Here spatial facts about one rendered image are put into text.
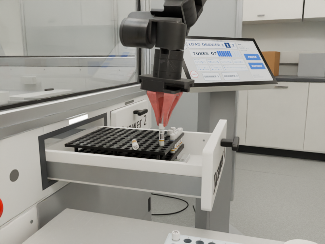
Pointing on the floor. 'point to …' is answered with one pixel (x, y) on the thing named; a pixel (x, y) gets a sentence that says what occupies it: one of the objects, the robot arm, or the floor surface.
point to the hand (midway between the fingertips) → (162, 122)
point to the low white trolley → (121, 231)
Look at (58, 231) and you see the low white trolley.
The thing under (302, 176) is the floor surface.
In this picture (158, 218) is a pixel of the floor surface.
